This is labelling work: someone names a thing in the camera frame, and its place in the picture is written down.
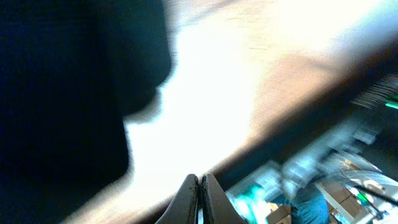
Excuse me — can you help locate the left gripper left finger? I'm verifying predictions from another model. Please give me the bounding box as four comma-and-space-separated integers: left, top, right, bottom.
155, 174, 199, 224

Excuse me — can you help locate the black t-shirt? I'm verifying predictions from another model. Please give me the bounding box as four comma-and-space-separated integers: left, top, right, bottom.
1, 0, 172, 223

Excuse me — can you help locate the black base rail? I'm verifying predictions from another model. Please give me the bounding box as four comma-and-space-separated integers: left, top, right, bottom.
214, 42, 397, 190

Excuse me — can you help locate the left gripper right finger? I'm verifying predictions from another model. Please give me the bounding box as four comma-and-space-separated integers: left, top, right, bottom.
201, 174, 247, 224

